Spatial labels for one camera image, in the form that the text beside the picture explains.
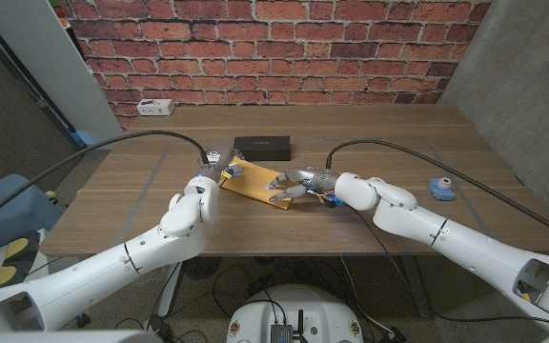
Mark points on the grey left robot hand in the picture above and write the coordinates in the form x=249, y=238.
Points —
x=219, y=162

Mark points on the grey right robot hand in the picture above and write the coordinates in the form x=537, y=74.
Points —
x=319, y=181

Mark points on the yellow manila envelope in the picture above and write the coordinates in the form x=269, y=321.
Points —
x=255, y=183

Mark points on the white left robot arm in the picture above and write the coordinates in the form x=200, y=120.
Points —
x=88, y=276

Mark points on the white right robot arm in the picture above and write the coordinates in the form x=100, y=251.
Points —
x=446, y=238

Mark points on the black rectangular box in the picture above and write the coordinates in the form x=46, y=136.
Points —
x=262, y=148

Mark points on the white power strip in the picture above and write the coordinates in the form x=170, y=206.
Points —
x=156, y=107

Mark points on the round black fan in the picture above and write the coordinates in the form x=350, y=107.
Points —
x=202, y=268

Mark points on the printed brick backdrop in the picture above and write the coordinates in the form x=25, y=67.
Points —
x=279, y=52

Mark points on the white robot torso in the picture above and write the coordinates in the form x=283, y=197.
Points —
x=298, y=305

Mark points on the white table leg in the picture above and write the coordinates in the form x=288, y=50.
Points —
x=168, y=295

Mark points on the small yellow-green ball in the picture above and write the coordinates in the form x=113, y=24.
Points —
x=51, y=195

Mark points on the white pillar panel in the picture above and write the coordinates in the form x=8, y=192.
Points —
x=55, y=71

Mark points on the black and yellow pedal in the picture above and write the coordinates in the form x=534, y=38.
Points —
x=12, y=267

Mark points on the blue toy camera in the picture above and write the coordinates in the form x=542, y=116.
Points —
x=442, y=189

